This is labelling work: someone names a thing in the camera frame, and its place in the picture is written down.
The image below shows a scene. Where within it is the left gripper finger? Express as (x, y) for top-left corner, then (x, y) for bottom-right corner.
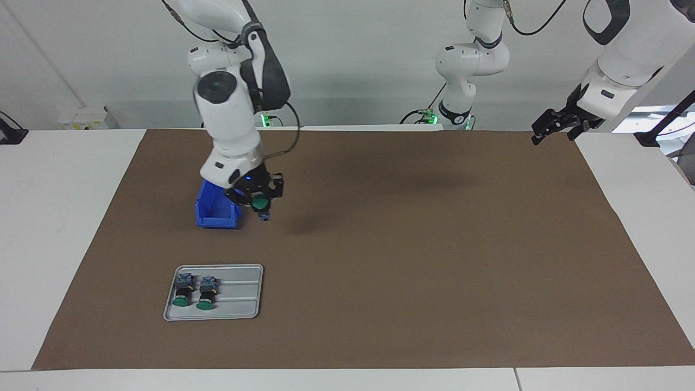
(567, 119), (603, 142)
(531, 110), (570, 145)

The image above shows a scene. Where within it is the green push button switch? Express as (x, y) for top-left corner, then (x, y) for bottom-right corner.
(172, 273), (197, 308)
(195, 276), (220, 311)
(251, 194), (272, 224)

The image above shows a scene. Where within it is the blue plastic bin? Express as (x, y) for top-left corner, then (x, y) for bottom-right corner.
(194, 179), (243, 229)

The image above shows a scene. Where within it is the black angled stand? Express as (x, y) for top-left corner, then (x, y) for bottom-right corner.
(634, 90), (695, 148)

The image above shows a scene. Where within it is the grey metal tray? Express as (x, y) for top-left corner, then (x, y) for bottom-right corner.
(163, 264), (264, 321)

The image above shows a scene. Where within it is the grey chair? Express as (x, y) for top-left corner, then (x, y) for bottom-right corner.
(667, 149), (695, 186)

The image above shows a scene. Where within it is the brown table mat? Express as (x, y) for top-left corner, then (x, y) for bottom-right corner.
(31, 129), (695, 371)

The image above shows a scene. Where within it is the white background box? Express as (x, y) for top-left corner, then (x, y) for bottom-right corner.
(57, 106), (116, 130)

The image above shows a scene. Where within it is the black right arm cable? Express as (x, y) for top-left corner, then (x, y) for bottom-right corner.
(163, 0), (302, 162)

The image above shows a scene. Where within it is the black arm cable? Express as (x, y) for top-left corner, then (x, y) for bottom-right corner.
(502, 0), (570, 39)
(163, 0), (302, 162)

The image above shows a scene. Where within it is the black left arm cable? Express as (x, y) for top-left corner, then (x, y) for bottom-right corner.
(502, 0), (570, 39)

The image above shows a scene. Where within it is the black base cable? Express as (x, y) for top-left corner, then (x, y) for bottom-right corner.
(399, 83), (451, 125)

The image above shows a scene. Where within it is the black clamp mount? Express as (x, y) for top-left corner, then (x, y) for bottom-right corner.
(0, 111), (29, 145)

